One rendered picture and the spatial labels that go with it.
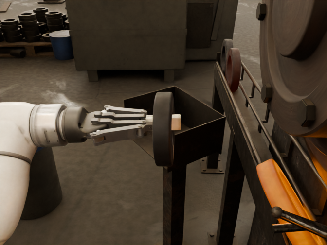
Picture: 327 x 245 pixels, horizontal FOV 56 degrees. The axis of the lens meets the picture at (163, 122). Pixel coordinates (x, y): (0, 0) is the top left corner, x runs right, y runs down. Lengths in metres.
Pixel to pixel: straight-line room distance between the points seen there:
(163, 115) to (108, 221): 1.06
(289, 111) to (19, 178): 0.49
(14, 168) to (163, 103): 0.31
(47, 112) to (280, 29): 0.45
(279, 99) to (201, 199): 1.31
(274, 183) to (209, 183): 1.22
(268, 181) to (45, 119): 0.43
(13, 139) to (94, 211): 1.02
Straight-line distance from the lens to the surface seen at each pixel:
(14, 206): 0.64
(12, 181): 0.64
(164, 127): 0.56
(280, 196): 0.54
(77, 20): 2.84
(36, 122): 0.65
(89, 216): 1.61
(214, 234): 1.50
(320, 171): 0.48
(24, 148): 0.66
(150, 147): 0.97
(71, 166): 1.92
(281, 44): 0.36
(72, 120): 0.63
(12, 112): 0.67
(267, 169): 0.57
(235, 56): 1.28
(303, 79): 0.35
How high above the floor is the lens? 1.17
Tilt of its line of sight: 31 degrees down
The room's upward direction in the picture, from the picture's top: straight up
